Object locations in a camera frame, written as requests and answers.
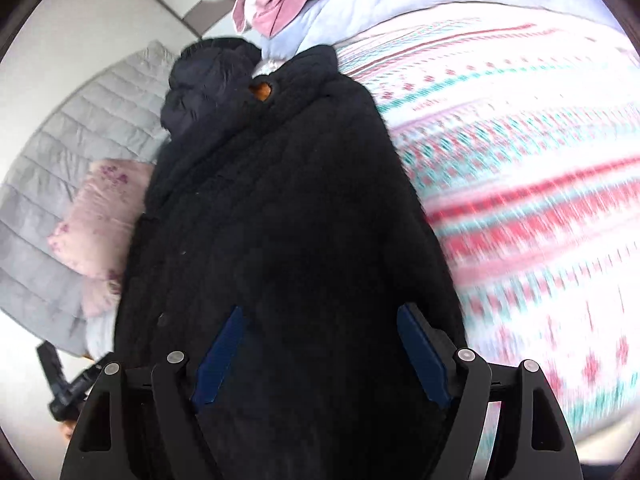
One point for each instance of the pink floral pillow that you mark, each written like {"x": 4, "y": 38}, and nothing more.
{"x": 100, "y": 220}

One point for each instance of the grey quilted headboard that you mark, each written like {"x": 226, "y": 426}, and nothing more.
{"x": 60, "y": 160}

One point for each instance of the patterned striped bed sheet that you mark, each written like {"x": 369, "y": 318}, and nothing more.
{"x": 525, "y": 160}

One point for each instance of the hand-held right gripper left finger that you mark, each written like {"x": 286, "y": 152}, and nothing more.
{"x": 220, "y": 355}

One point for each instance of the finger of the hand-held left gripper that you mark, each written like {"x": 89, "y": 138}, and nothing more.
{"x": 92, "y": 372}
{"x": 50, "y": 365}

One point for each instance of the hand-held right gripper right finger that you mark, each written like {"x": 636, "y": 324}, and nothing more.
{"x": 425, "y": 355}

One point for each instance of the grey and white wardrobe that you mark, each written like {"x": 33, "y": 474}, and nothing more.
{"x": 200, "y": 15}

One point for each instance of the black puffer jacket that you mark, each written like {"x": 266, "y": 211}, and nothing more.
{"x": 200, "y": 90}

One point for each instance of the black quilted coat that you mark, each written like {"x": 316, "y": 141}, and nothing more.
{"x": 280, "y": 210}

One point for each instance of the light blue blanket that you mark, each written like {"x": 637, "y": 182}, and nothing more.
{"x": 390, "y": 5}

